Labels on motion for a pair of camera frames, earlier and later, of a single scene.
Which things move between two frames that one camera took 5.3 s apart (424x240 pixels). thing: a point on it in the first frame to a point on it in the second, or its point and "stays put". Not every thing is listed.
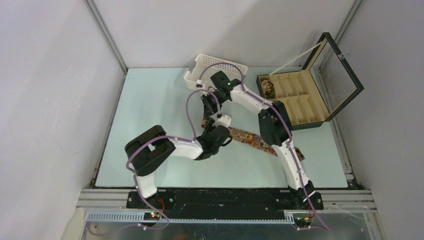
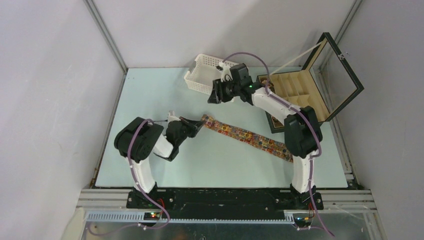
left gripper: x=209 y=128 to x=193 y=125
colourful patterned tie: x=255 y=140 stays put
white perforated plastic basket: x=205 y=67 stays put
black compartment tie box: x=326 y=83 stays put
